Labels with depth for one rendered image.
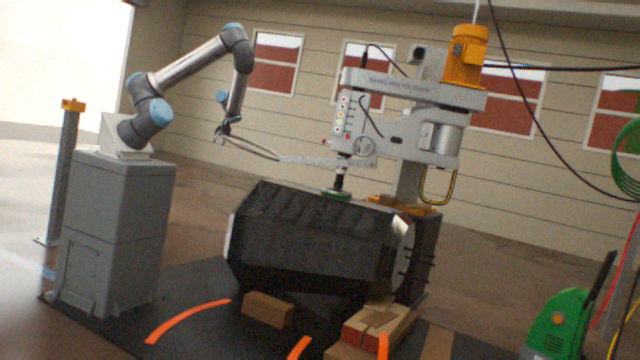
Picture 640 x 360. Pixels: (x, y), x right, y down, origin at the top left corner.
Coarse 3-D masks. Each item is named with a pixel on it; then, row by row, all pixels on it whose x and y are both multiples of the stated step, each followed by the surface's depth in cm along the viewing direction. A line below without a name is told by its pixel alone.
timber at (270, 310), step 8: (248, 296) 267; (256, 296) 269; (264, 296) 271; (248, 304) 267; (256, 304) 265; (264, 304) 262; (272, 304) 262; (280, 304) 264; (288, 304) 267; (248, 312) 267; (256, 312) 265; (264, 312) 262; (272, 312) 260; (280, 312) 258; (288, 312) 260; (264, 320) 262; (272, 320) 260; (280, 320) 258; (288, 320) 263; (280, 328) 258
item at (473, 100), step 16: (352, 80) 288; (368, 80) 287; (384, 80) 285; (400, 80) 284; (416, 80) 283; (400, 96) 293; (416, 96) 284; (432, 96) 282; (448, 96) 280; (464, 96) 278; (480, 96) 277; (464, 112) 283; (480, 112) 285
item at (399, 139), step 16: (416, 112) 286; (432, 112) 284; (448, 112) 283; (368, 128) 290; (384, 128) 289; (400, 128) 287; (416, 128) 286; (384, 144) 289; (400, 144) 288; (416, 144) 288; (416, 160) 289; (432, 160) 286; (448, 160) 285
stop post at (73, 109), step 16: (64, 112) 315; (80, 112) 316; (64, 128) 315; (64, 144) 314; (64, 160) 315; (64, 176) 318; (64, 192) 321; (64, 208) 323; (48, 224) 323; (48, 240) 323
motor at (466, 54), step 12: (468, 24) 278; (456, 36) 284; (468, 36) 278; (480, 36) 276; (456, 48) 277; (468, 48) 272; (480, 48) 271; (456, 60) 280; (468, 60) 272; (480, 60) 271; (444, 72) 289; (456, 72) 280; (468, 72) 278; (480, 72) 284; (456, 84) 277; (468, 84) 278
